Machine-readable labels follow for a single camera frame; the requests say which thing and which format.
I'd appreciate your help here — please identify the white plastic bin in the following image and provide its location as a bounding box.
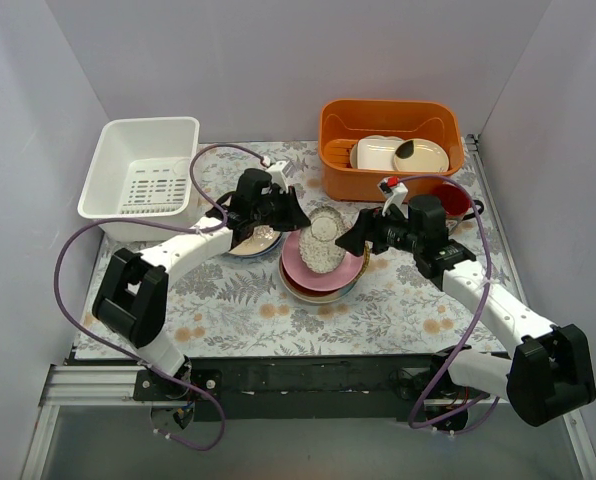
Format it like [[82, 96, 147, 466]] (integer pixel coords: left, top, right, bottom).
[[78, 116, 200, 243]]

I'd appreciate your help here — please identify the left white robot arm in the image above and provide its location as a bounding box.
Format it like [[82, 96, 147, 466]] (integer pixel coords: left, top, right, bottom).
[[92, 161, 311, 400]]

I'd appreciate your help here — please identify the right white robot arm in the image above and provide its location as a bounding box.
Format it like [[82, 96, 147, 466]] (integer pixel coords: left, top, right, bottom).
[[336, 195, 596, 427]]

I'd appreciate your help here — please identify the red and black mug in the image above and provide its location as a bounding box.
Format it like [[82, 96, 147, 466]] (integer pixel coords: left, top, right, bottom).
[[431, 183, 485, 233]]

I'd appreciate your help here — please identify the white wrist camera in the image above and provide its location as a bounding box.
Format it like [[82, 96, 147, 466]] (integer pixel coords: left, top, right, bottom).
[[378, 176, 409, 217], [262, 156, 295, 193]]

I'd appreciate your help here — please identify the aluminium frame rail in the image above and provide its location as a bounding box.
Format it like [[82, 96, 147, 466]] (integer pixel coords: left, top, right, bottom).
[[465, 132, 596, 480]]

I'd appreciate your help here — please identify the cream and blue plate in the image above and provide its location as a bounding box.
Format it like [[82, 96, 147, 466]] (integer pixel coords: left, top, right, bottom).
[[278, 263, 358, 305]]

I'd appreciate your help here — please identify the cream green floral plate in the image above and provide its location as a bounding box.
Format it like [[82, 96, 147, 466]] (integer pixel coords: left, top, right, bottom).
[[229, 226, 282, 257]]

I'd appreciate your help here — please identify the blue plate under cream plate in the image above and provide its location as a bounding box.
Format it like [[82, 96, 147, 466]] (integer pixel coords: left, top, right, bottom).
[[233, 235, 284, 259]]

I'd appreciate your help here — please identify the white rectangular dish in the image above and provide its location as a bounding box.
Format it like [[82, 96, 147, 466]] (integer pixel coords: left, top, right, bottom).
[[355, 137, 405, 172]]

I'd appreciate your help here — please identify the pink round plate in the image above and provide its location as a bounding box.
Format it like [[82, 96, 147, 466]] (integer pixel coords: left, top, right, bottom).
[[281, 232, 363, 292]]

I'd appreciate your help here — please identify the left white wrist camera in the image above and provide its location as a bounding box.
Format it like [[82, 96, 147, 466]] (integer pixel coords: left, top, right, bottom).
[[262, 156, 295, 193]]

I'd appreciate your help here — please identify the orange plastic bin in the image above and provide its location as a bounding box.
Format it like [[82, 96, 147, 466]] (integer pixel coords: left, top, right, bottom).
[[318, 98, 466, 205]]

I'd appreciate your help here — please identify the floral patterned table mat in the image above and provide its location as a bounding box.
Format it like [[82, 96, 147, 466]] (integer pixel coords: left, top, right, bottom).
[[81, 141, 519, 358]]

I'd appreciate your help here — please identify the red-brown scalloped plate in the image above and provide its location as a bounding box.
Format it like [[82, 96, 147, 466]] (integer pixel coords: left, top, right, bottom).
[[281, 272, 356, 303]]

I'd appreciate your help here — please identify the woven bamboo pattern plate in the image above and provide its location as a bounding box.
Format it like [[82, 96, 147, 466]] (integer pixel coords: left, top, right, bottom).
[[354, 242, 371, 282]]

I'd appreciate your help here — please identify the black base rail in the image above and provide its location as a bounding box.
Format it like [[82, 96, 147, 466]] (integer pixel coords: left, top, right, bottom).
[[132, 349, 499, 421]]

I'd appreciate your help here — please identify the cream plate with black mark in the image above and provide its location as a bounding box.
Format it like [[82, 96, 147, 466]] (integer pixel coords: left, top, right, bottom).
[[393, 138, 449, 173]]

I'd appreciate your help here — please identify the speckled glass oval dish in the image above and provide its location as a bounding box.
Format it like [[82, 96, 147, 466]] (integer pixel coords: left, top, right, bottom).
[[298, 206, 346, 274]]

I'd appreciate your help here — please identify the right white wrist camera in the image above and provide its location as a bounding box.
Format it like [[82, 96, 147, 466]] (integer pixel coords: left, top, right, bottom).
[[378, 176, 409, 217]]

